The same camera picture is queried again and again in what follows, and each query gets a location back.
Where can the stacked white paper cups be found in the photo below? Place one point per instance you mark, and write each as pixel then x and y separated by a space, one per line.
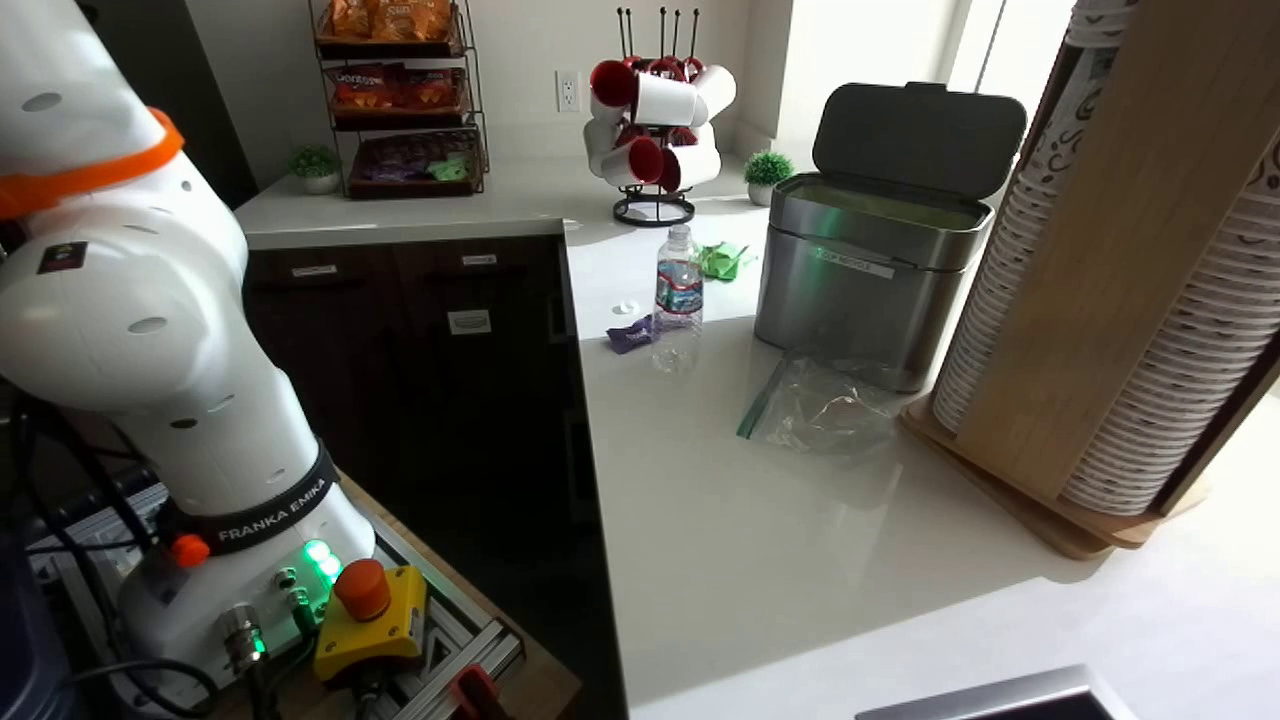
pixel 987 307
pixel 1184 372

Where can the wooden platform board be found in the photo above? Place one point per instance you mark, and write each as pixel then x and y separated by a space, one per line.
pixel 541 685

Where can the white cabinet sticker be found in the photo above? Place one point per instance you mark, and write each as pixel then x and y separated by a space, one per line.
pixel 468 322

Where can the red snack packets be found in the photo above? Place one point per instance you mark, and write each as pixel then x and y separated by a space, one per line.
pixel 392 89

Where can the red clamp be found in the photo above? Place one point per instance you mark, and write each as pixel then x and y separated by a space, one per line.
pixel 479 692

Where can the printed white paper cup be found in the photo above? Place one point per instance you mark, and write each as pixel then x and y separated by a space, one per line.
pixel 1072 133

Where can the orange snack packets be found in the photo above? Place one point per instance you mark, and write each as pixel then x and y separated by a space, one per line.
pixel 387 16

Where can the small potted green plant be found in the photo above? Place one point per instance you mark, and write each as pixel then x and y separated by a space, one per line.
pixel 312 166
pixel 771 172

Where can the clear plastic water bottle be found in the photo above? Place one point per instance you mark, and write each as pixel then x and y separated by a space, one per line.
pixel 678 287

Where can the dark countertop sink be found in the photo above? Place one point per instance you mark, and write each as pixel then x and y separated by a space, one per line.
pixel 987 697

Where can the yellow emergency stop button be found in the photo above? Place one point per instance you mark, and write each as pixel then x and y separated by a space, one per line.
pixel 367 627

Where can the black metal mug tree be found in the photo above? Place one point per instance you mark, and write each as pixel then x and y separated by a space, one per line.
pixel 655 210

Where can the white wall outlet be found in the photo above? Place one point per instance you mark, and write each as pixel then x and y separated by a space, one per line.
pixel 565 89

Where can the purple crumpled wrapper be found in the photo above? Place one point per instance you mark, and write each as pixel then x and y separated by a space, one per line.
pixel 635 335

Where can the clear plastic zip bag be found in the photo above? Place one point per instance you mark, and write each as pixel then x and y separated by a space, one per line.
pixel 827 405

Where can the white mug red inside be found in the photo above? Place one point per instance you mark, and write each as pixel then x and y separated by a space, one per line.
pixel 719 89
pixel 602 143
pixel 672 65
pixel 684 162
pixel 667 99

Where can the wooden cup holder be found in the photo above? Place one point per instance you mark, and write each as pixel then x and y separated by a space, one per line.
pixel 1122 264

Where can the green snack packet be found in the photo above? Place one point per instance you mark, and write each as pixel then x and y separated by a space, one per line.
pixel 450 170

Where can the dark blue container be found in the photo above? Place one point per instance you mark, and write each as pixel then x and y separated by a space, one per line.
pixel 24 653

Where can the steel trash bin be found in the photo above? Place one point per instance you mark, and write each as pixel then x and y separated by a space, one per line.
pixel 854 295

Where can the white framed window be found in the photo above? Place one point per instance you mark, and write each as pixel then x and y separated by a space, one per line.
pixel 881 42

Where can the aluminium frame rails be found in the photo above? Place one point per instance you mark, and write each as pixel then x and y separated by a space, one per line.
pixel 463 642

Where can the dark wooden cabinet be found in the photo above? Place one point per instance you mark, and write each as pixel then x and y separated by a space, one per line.
pixel 402 402

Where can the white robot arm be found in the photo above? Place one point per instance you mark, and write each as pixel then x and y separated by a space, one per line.
pixel 122 307

